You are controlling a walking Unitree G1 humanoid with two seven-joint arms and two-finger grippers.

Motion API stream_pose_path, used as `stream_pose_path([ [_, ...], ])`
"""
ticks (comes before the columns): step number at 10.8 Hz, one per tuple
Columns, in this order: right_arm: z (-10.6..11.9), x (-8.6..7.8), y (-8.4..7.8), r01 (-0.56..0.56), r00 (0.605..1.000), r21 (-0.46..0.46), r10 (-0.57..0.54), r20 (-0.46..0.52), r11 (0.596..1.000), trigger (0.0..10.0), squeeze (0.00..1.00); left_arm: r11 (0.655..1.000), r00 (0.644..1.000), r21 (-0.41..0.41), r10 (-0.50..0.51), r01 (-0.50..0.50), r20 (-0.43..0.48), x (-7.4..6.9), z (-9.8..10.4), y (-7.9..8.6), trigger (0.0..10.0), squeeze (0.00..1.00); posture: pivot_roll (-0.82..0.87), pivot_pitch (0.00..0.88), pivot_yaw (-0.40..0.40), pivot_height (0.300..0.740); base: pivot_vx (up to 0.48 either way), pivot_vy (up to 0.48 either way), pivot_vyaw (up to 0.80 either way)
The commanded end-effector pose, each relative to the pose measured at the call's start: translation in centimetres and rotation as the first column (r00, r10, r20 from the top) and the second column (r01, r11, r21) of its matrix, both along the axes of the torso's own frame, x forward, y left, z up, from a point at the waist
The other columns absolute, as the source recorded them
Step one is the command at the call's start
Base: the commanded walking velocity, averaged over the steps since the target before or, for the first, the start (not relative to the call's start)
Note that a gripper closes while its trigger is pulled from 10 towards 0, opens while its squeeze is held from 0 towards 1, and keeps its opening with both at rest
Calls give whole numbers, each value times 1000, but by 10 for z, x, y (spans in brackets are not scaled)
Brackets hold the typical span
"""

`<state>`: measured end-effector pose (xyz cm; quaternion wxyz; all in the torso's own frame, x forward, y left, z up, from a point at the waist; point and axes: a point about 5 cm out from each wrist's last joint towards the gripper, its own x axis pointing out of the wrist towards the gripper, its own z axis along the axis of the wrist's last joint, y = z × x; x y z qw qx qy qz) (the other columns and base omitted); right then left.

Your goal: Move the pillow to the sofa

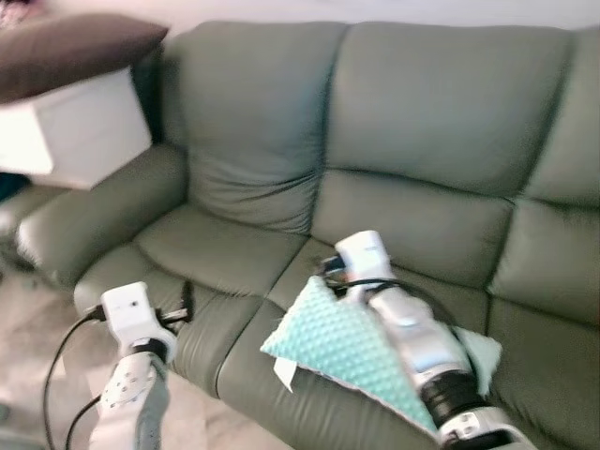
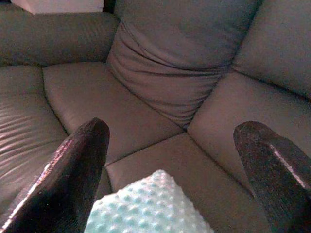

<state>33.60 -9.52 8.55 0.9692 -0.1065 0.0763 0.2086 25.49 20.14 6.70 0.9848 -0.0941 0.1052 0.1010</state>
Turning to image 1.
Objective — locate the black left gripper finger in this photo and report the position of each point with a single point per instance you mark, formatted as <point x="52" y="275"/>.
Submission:
<point x="188" y="300"/>

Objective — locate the teal dotted pillow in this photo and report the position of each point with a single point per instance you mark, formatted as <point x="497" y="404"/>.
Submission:
<point x="328" y="347"/>

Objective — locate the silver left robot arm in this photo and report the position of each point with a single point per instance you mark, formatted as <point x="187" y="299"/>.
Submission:
<point x="131" y="403"/>

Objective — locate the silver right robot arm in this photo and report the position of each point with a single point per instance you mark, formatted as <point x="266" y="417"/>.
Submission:
<point x="422" y="337"/>

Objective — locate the dark brown pillow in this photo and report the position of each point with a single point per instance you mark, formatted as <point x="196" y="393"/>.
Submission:
<point x="66" y="52"/>

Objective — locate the white box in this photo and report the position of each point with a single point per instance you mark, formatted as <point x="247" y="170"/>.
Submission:
<point x="75" y="131"/>

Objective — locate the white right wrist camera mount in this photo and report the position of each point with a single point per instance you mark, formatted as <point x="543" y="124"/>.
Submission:
<point x="366" y="253"/>

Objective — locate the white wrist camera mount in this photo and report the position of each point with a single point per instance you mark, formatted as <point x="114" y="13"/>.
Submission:
<point x="131" y="309"/>
<point x="366" y="253"/>

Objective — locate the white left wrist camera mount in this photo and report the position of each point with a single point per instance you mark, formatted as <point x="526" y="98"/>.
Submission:
<point x="131" y="309"/>

